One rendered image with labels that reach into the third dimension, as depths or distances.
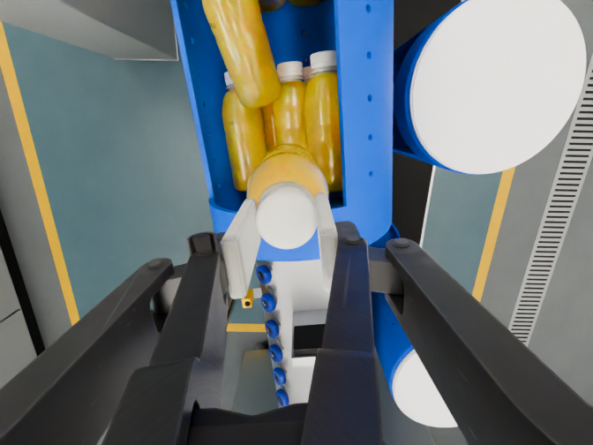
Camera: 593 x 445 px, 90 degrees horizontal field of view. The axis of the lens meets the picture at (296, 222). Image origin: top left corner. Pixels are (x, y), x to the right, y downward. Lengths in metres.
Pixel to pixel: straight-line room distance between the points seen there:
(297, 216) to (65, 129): 1.82
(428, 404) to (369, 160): 0.66
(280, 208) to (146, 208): 1.67
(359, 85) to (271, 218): 0.21
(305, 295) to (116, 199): 1.37
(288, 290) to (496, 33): 0.62
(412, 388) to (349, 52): 0.71
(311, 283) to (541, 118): 0.54
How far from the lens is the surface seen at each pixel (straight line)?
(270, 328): 0.76
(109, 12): 1.21
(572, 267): 2.38
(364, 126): 0.36
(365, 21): 0.37
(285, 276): 0.73
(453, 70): 0.58
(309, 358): 0.66
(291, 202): 0.18
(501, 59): 0.62
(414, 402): 0.87
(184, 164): 1.68
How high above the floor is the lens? 1.56
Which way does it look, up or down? 71 degrees down
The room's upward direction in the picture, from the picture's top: 179 degrees counter-clockwise
